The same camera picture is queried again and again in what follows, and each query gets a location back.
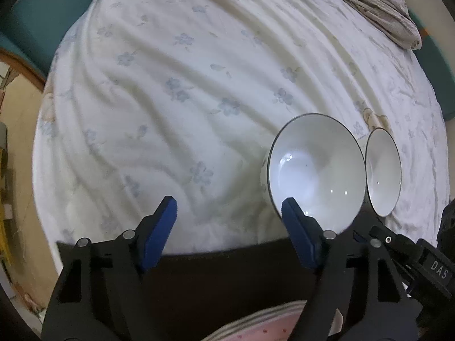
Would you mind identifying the black mat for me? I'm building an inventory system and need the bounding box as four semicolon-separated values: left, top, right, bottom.
57;236;420;341

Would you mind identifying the wooden bed frame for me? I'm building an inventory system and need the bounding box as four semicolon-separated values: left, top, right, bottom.
0;50;47;91

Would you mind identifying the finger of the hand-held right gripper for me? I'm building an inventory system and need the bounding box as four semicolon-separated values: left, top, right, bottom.
355;225;427;292

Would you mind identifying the crumpled beige cloth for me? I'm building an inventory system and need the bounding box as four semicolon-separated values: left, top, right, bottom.
295;0;422;50

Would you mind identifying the small white patterned bowl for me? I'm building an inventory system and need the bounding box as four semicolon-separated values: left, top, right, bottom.
363;127;403;218

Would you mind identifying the white floral bedsheet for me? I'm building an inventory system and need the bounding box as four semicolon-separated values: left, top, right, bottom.
32;0;449;256

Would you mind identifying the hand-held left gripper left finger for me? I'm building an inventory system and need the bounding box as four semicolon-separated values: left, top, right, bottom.
42;195;177;341

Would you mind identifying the large white patterned bowl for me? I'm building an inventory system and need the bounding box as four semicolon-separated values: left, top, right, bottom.
260;113;367;236

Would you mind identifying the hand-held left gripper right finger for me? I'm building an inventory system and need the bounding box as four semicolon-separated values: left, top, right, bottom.
282;197;423;341

